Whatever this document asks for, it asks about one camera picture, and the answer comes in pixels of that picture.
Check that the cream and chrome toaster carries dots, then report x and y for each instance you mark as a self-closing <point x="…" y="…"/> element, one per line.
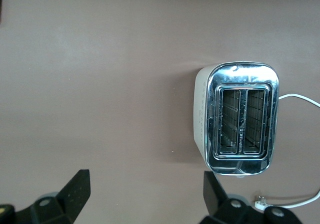
<point x="212" y="103"/>

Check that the brown table cover sheet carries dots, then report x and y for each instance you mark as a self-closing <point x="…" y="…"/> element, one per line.
<point x="100" y="83"/>

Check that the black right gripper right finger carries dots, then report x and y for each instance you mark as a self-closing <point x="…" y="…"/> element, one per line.
<point x="220" y="204"/>

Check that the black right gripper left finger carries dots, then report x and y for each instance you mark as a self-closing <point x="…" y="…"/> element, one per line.
<point x="67" y="199"/>

